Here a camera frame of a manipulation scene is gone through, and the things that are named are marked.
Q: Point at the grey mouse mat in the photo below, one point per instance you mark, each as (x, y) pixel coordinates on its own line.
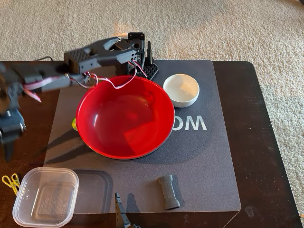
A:
(202, 166)

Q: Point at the large red bowl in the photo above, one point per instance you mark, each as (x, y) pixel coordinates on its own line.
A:
(133, 123)

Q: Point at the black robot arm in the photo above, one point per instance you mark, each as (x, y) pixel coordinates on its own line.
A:
(99, 57)

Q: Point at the black gripper blue servo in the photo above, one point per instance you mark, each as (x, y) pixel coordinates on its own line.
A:
(12, 126)

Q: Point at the clear plastic square container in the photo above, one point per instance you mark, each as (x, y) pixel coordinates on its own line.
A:
(45, 199)

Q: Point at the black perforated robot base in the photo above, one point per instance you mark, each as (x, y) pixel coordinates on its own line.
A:
(150, 70)

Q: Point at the black dumbbell shaped part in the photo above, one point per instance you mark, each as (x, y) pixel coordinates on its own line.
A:
(168, 192)

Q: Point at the small white bowl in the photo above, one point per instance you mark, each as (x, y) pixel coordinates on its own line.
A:
(183, 99)

